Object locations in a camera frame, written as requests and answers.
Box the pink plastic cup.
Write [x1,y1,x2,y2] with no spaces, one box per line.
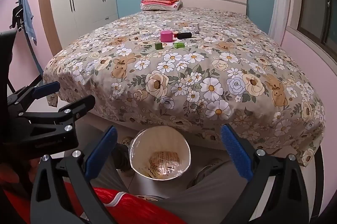
[160,30,174,43]

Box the black foam roller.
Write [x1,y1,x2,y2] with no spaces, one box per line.
[175,32,192,40]

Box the white medicine box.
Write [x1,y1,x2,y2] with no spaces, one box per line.
[186,23,200,32]

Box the clear plastic cup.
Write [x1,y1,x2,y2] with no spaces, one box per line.
[166,22,174,27]

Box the white trash bin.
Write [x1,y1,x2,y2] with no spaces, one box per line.
[128,126,191,181]

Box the grey trouser leg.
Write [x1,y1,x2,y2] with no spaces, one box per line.
[91,146,247,223]

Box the black clothes stand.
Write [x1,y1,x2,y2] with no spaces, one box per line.
[9,0,43,89]

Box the blue hanging cloth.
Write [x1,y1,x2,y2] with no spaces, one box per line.
[19,0,37,45]

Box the snack wrapper in bin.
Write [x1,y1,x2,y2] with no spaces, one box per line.
[149,151,181,180]

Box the dark green block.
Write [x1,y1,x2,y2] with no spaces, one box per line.
[155,43,163,49]

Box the light green toy brick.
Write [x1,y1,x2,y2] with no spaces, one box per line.
[174,42,185,48]

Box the white floral pillow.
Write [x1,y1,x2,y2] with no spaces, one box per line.
[140,0,182,11]

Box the floral bed cover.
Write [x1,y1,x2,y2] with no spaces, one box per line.
[43,7,325,166]

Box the red folded blanket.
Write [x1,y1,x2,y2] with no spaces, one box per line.
[140,0,179,6]

